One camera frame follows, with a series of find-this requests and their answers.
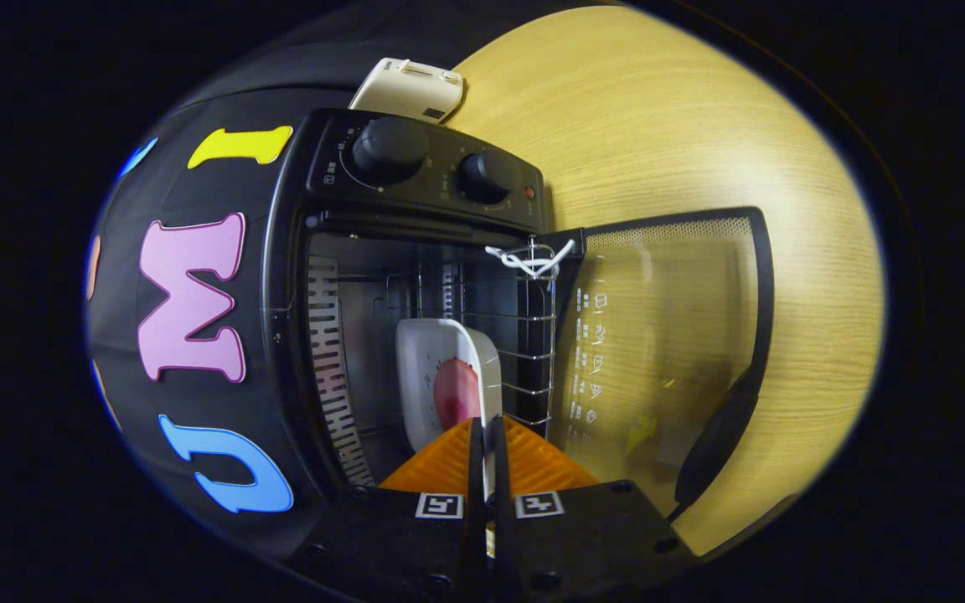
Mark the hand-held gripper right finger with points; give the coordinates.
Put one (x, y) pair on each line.
(499, 469)

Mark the white toaster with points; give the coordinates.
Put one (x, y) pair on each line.
(407, 88)

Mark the black toaster oven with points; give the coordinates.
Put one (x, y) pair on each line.
(415, 193)

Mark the white square plate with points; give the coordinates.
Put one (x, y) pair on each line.
(415, 368)

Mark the pink food slice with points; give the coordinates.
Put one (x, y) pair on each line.
(457, 394)

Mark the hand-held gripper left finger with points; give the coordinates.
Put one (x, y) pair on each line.
(476, 469)

